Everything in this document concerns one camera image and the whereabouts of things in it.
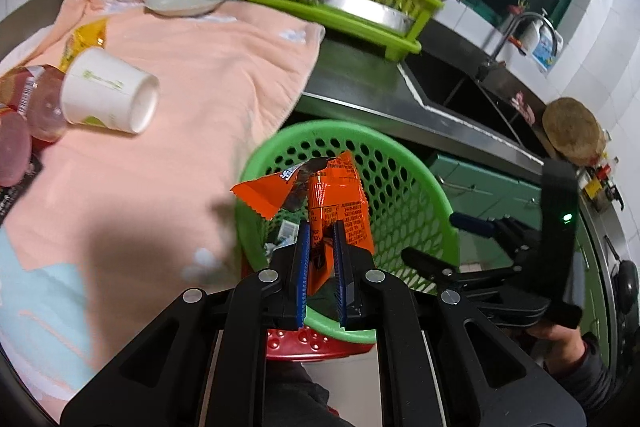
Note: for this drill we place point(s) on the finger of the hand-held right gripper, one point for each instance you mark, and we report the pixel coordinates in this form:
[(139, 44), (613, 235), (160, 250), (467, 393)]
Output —
[(425, 262), (470, 222)]

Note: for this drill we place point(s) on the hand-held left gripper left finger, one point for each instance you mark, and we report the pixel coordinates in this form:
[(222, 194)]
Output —
[(302, 272)]

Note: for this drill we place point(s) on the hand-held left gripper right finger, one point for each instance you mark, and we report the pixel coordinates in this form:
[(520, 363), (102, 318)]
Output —
[(340, 272)]

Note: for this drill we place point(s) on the green plastic basket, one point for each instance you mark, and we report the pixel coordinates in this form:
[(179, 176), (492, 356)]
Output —
[(400, 187)]

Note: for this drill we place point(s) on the orange snack wrapper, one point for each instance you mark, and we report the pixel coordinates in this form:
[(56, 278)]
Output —
[(340, 192)]

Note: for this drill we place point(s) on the white paper cup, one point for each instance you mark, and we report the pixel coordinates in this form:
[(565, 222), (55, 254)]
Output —
[(105, 92)]

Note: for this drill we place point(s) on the clear bottle red label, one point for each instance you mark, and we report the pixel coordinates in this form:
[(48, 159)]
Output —
[(45, 112)]

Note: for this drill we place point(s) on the yellow snack wrapper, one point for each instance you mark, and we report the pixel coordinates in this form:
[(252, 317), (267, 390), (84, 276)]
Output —
[(82, 42)]

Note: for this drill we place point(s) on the person's right forearm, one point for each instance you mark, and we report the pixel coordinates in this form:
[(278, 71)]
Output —
[(585, 377)]

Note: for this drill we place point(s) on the person's right hand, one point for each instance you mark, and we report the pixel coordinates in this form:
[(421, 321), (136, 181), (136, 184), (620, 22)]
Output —
[(557, 344)]

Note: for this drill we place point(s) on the green cabinet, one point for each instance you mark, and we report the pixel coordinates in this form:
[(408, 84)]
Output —
[(490, 192)]

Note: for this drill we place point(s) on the red plastic stool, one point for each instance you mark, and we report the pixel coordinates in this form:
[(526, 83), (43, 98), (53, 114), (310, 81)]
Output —
[(300, 347)]

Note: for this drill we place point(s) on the round wooden cutting board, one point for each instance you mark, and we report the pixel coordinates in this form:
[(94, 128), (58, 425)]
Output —
[(572, 132)]

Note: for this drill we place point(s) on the pink cloth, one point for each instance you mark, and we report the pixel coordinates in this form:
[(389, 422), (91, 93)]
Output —
[(522, 108)]

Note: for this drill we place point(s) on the black hanging frying pan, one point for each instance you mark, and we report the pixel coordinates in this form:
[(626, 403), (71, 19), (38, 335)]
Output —
[(625, 292)]

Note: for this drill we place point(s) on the person's dark trouser leg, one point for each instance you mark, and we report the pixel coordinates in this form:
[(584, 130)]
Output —
[(300, 397)]

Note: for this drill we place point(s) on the steel sink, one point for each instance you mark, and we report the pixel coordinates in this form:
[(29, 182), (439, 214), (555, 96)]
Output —
[(460, 92)]

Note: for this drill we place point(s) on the blue white refill bag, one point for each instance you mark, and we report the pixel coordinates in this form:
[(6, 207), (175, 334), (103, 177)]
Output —
[(549, 52)]

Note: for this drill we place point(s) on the pink printed towel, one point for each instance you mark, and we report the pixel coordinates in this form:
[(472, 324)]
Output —
[(175, 167)]

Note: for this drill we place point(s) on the white soap bottle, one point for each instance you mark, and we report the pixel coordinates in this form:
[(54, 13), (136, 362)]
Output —
[(529, 37)]

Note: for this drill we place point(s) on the steel faucet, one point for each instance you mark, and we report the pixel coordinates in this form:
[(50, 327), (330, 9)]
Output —
[(525, 19)]

